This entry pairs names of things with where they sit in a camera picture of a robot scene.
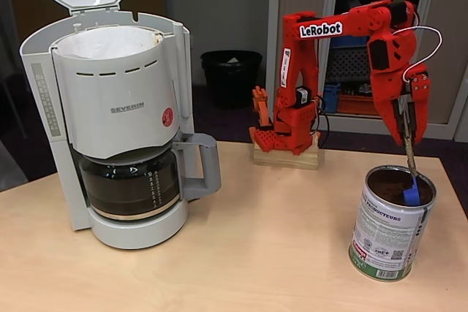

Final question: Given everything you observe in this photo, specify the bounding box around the blue scoop with wooden handle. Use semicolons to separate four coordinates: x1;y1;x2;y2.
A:
400;94;425;208

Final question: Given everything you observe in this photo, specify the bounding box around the ground coffee tin can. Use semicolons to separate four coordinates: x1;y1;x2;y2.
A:
348;164;438;283

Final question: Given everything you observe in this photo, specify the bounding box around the white drip coffee maker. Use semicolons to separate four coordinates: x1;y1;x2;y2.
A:
14;0;193;251

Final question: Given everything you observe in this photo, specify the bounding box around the white paper coffee filter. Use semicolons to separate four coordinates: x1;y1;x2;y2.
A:
58;25;164;61

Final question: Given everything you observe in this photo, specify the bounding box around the orange plastic crate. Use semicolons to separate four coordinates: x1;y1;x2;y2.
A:
336;92;378;115

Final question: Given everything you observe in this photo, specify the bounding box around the grey perforated crate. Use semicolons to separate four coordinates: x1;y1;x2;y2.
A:
326;44;374;83

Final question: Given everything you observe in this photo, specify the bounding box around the grey tambour door cabinet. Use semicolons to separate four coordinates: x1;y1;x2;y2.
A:
268;0;468;141

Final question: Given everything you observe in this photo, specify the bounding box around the small blue bin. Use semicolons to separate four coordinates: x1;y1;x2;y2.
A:
321;83;341;114

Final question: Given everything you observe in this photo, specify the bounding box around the blue plastic crate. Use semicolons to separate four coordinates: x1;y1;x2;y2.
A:
331;36;369;49

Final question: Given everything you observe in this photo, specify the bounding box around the wooden base block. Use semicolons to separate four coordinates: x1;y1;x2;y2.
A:
252;143;320;171

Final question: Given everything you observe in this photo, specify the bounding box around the orange printed clamp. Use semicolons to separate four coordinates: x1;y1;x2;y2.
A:
251;85;273;130

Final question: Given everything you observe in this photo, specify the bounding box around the black trash bin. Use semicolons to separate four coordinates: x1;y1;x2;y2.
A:
200;50;263;110

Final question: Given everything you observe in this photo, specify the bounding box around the black power cable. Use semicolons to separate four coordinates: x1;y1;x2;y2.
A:
316;94;332;145

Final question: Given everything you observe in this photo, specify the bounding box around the white gripper servo cable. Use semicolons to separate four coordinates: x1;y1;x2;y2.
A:
394;26;443;83

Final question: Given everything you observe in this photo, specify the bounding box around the glass carafe grey handle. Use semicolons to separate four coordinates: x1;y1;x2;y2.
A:
78;132;222;222

